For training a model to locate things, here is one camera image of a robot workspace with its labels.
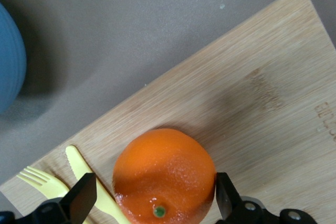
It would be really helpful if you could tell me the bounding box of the blue bowl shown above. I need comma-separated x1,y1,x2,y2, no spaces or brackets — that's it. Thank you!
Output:
0,2,27,116

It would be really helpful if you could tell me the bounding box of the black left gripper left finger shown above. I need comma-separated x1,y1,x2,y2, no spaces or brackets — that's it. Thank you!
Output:
59,173,98,224

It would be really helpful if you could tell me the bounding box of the yellow plastic knife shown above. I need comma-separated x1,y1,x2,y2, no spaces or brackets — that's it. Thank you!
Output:
65,144,132,224

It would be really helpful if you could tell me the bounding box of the wooden cutting board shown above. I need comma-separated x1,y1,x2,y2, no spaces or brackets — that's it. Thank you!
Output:
0,0,336,224

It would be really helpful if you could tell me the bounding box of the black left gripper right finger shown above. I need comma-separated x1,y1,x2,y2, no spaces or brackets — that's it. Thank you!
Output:
215,172,244,221

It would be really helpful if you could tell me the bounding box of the orange fruit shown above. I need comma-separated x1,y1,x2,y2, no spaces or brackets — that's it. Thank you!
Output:
112,128,217,224

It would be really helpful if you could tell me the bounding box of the yellow plastic fork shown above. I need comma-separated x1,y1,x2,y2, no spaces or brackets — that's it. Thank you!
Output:
16,165,71,199

